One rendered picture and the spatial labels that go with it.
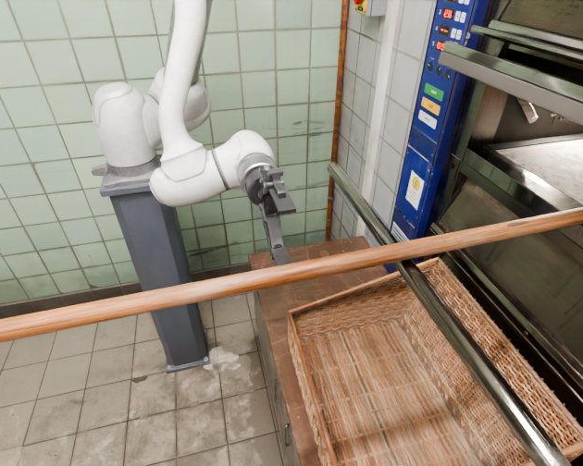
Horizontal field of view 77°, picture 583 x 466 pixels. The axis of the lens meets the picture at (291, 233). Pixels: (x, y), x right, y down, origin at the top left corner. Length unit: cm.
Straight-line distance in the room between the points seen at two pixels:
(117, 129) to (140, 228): 34
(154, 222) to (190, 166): 51
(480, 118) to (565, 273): 41
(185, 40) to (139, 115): 40
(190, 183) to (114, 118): 41
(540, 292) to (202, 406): 139
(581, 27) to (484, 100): 27
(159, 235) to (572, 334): 118
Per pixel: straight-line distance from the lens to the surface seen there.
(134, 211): 132
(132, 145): 122
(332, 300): 113
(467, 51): 86
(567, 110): 69
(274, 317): 131
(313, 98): 182
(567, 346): 95
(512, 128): 115
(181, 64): 88
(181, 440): 178
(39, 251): 221
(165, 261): 144
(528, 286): 99
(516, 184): 97
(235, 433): 175
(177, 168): 86
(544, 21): 91
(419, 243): 64
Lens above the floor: 159
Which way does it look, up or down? 38 degrees down
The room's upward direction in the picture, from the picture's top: straight up
